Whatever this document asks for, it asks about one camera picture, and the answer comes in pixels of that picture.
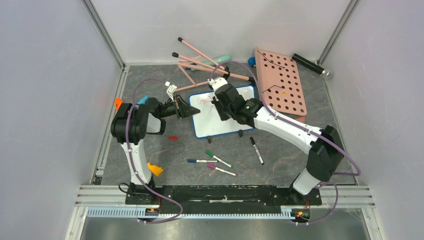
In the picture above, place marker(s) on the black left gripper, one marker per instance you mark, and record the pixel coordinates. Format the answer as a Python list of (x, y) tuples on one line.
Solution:
[(182, 109)]

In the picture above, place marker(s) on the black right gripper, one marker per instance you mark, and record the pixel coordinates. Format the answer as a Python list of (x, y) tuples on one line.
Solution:
[(218, 108)]

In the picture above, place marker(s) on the blue framed whiteboard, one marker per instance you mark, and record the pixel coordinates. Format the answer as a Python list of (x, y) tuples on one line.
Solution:
[(208, 123)]

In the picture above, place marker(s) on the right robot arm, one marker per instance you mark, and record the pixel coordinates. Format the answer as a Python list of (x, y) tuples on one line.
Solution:
[(322, 146)]

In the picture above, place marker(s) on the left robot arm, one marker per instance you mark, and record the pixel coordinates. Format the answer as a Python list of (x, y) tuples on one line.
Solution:
[(130, 125)]

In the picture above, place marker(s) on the black whiteboard marker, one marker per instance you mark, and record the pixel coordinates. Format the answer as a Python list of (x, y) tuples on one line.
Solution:
[(257, 150)]

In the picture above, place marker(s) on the green whiteboard marker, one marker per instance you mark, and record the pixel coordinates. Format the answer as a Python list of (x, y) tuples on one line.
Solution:
[(218, 159)]

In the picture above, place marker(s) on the blue whiteboard marker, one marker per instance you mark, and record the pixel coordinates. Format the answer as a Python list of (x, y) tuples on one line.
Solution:
[(201, 161)]

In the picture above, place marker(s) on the pink whiteboard marker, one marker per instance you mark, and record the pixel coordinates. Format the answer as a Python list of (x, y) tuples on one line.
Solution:
[(221, 170)]

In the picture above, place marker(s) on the pink folding stand legs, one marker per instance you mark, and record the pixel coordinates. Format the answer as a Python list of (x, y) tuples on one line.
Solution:
[(203, 63)]

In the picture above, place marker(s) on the blue toy marker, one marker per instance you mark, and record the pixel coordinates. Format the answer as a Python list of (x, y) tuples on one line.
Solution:
[(143, 100)]

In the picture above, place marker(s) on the mint green toy bottle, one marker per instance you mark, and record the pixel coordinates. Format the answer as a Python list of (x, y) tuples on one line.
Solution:
[(219, 60)]

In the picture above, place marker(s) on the small blue toy car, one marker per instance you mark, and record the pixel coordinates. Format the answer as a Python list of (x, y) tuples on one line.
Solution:
[(252, 62)]

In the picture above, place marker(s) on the pink perforated board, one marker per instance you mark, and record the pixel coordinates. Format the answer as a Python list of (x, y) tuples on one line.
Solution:
[(279, 82)]

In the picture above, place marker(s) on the yellow orange wedge block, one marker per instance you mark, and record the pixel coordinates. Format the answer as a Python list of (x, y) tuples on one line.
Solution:
[(155, 170)]

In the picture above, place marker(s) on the orange clip left edge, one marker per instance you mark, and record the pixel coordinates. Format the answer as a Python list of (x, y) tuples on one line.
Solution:
[(118, 102)]

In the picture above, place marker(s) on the orange round tape measure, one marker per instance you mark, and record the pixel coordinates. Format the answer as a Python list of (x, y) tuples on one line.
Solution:
[(301, 119)]

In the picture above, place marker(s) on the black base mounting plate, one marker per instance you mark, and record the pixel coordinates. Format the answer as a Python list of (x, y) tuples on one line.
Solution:
[(220, 199)]

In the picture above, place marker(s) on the black flashlight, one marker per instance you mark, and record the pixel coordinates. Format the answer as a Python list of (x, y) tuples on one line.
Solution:
[(325, 73)]

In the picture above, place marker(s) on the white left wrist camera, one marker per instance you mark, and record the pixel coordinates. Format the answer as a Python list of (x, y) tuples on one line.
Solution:
[(171, 88)]

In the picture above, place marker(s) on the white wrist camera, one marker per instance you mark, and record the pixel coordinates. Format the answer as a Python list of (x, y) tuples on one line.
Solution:
[(171, 88), (218, 85)]

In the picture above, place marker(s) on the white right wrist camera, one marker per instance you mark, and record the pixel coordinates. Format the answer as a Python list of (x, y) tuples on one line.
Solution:
[(218, 85)]

